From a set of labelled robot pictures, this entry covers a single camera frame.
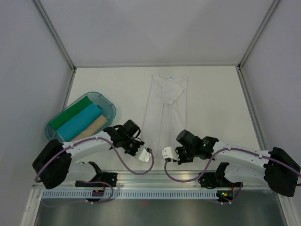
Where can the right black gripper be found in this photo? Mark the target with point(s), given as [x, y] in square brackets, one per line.
[182, 160]

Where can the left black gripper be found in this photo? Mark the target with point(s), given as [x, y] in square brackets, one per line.
[138, 143]

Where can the white t shirt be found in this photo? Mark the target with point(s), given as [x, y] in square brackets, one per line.
[166, 111]

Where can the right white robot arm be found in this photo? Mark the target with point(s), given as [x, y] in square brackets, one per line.
[239, 166]

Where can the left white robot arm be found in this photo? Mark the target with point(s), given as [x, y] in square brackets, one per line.
[59, 162]

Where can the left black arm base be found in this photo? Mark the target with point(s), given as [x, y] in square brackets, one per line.
[106, 179]

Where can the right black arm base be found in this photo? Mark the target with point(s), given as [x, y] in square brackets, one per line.
[210, 181]

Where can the rolled beige t shirt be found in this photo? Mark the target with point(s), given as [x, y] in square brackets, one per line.
[92, 128]

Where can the teal translucent plastic bin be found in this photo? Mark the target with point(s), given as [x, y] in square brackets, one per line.
[108, 108]

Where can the rolled blue t shirt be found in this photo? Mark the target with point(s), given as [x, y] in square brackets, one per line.
[79, 122]

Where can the rolled green t shirt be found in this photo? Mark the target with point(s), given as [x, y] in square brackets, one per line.
[69, 112]

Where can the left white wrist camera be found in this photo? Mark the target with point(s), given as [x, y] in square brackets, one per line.
[143, 154]

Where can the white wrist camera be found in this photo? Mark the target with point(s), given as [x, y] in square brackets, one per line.
[170, 154]
[143, 154]

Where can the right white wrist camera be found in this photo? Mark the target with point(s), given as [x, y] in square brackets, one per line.
[170, 154]

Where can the aluminium mounting rail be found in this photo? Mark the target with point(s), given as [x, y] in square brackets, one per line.
[155, 180]

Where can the white slotted cable duct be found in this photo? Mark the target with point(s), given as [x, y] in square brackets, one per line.
[131, 194]

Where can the left aluminium frame post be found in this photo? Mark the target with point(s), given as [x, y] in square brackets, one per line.
[49, 25]

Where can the aluminium frame post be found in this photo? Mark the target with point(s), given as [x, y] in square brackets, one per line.
[258, 33]
[49, 25]

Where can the right aluminium frame post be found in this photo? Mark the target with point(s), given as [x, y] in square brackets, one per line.
[258, 33]

